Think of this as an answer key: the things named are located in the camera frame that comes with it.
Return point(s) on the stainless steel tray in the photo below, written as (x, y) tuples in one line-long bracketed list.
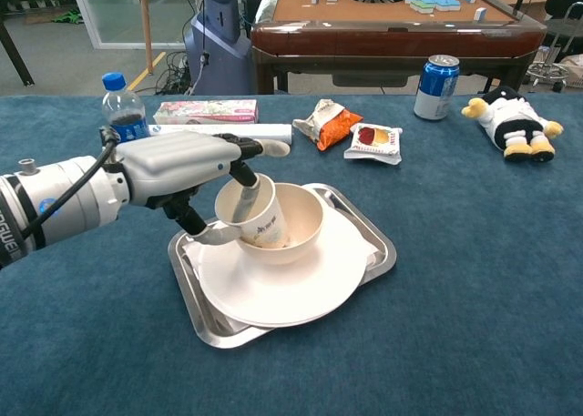
[(218, 337)]

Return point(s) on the black swivel chair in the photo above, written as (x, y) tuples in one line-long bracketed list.
[(562, 6)]

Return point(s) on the long white box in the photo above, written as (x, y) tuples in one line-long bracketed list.
[(266, 130)]

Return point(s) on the floral tissue box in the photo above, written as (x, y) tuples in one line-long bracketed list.
[(205, 111)]

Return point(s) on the brown mahjong table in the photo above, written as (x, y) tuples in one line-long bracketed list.
[(387, 38)]

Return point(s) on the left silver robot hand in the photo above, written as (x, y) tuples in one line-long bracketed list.
[(173, 161)]

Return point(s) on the orange snack packet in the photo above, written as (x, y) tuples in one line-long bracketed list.
[(332, 131)]

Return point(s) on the white round plate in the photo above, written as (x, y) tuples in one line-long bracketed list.
[(282, 295)]

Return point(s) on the black slanted table leg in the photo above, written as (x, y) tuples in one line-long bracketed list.
[(16, 56)]

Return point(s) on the white snack packet red fruit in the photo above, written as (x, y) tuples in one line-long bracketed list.
[(373, 145)]

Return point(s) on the blue and white soda can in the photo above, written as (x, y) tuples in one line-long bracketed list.
[(435, 93)]

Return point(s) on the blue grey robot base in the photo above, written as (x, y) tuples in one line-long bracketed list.
[(218, 43)]

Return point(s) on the penguin plush toy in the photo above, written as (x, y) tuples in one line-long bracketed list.
[(510, 120)]

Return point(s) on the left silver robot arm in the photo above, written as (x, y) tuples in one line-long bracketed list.
[(68, 197)]

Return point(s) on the cola bottle blue cap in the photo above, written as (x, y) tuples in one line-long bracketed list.
[(123, 106)]

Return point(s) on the white framed glass partition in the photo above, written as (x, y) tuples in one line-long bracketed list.
[(118, 11)]

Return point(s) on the wooden pole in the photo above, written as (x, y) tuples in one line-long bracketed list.
[(146, 24)]

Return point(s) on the beige bowl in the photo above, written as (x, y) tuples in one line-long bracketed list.
[(298, 247)]

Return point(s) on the blue felt table cloth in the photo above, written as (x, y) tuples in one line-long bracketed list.
[(455, 297)]

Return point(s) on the white printed paper cup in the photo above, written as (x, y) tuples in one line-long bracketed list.
[(268, 225)]

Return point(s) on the single blue mahjong tile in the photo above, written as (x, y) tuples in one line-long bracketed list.
[(480, 14)]

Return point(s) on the green crumpled item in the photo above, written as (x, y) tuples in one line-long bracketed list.
[(68, 16)]

